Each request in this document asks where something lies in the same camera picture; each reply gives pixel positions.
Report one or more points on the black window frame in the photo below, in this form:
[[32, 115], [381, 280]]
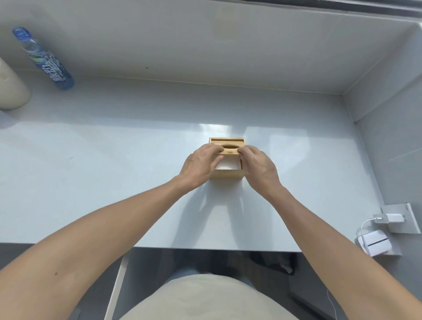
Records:
[[362, 6]]

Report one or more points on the person's left hand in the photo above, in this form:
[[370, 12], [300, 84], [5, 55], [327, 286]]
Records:
[[197, 168]]

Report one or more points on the white cabinet door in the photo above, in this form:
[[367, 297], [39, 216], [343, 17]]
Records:
[[117, 286]]

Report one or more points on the person's right hand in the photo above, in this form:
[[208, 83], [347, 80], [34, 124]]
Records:
[[260, 171]]

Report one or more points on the person's right forearm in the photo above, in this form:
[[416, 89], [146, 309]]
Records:
[[346, 263]]

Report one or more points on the stack of white tissues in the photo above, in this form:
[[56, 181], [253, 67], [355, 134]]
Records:
[[229, 165]]

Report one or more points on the white square device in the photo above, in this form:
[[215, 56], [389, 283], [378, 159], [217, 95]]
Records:
[[377, 244]]

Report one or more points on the cream plastic jug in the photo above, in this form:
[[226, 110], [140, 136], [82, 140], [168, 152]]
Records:
[[13, 92]]

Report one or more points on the black trash bin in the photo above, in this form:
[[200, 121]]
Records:
[[273, 260]]

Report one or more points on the grey wall socket plate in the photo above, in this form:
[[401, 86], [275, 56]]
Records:
[[410, 227]]

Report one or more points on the person's left forearm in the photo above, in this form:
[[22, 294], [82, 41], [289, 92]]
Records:
[[82, 250]]

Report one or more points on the wooden tissue box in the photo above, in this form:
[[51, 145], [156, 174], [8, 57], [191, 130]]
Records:
[[227, 174]]

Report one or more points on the white charger plug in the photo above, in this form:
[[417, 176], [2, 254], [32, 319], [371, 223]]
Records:
[[395, 218]]

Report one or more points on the blue water bottle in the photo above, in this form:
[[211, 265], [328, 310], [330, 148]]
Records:
[[52, 69]]

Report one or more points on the beige shirt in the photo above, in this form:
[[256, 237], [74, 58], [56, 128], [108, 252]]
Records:
[[204, 300]]

